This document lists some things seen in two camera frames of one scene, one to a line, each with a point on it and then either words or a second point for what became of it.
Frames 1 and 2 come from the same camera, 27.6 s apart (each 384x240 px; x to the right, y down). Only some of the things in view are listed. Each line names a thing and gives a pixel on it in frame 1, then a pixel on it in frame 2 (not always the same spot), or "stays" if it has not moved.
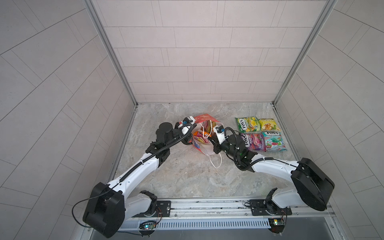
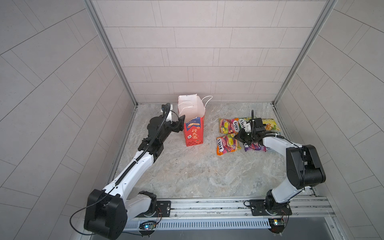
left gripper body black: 187,136 → 177,124
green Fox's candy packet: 250,124 stays
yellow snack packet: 269,124 stays
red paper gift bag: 202,130 → 193,108
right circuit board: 277,225 stays
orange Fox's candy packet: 202,136 → 229,126
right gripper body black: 225,148 → 246,137
